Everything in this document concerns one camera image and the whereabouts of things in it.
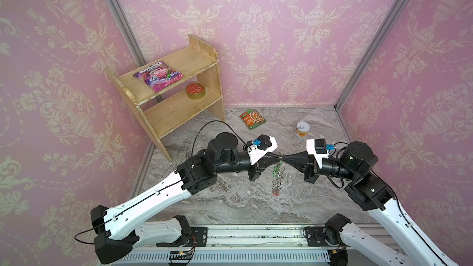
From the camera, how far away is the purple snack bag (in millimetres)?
685

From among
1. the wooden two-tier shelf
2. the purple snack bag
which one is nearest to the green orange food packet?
the wooden two-tier shelf

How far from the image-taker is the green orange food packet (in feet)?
3.74

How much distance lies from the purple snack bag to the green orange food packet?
52 cm

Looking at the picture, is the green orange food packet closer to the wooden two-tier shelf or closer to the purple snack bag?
the wooden two-tier shelf

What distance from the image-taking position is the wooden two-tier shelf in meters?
0.69
